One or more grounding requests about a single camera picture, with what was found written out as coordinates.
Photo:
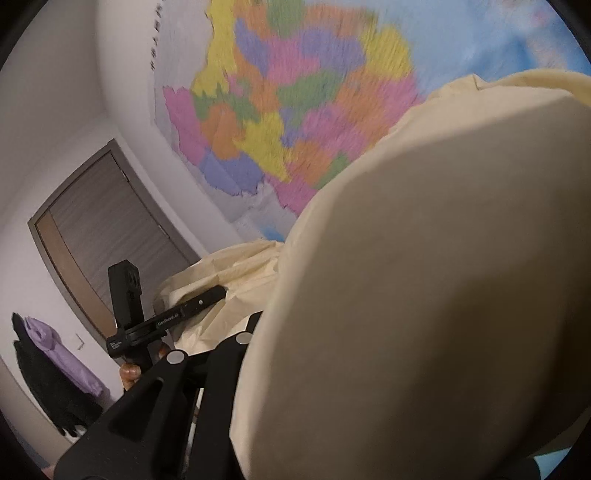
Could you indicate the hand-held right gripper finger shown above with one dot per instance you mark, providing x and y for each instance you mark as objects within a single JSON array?
[{"x": 226, "y": 355}]

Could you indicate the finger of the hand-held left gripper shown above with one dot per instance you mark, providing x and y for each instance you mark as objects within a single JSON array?
[{"x": 205, "y": 300}]

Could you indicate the cream large garment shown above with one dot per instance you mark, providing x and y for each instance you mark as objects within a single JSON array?
[{"x": 415, "y": 277}]

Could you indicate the person's left hand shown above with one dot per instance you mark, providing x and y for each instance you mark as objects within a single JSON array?
[{"x": 129, "y": 376}]

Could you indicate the grey wooden door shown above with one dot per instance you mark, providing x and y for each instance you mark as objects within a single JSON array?
[{"x": 97, "y": 230}]

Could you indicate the purple hanging garment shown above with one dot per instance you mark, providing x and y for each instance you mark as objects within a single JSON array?
[{"x": 60, "y": 350}]

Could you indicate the black hanging garment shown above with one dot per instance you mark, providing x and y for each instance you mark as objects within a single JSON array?
[{"x": 51, "y": 397}]

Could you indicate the colourful wall map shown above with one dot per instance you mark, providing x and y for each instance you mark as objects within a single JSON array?
[{"x": 323, "y": 106}]

